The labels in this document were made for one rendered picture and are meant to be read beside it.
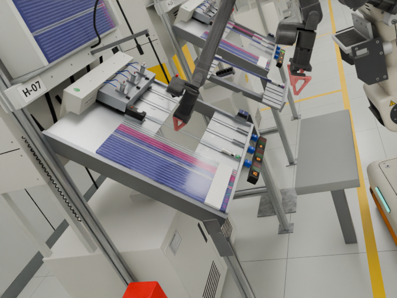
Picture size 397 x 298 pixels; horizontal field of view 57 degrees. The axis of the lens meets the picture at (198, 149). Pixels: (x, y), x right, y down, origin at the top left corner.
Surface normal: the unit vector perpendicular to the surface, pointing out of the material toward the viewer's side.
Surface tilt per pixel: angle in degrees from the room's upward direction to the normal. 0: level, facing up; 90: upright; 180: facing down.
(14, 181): 90
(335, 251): 0
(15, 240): 90
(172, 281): 90
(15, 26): 90
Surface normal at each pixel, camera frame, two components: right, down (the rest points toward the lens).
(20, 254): 0.89, -0.19
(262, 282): -0.37, -0.83
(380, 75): -0.11, 0.48
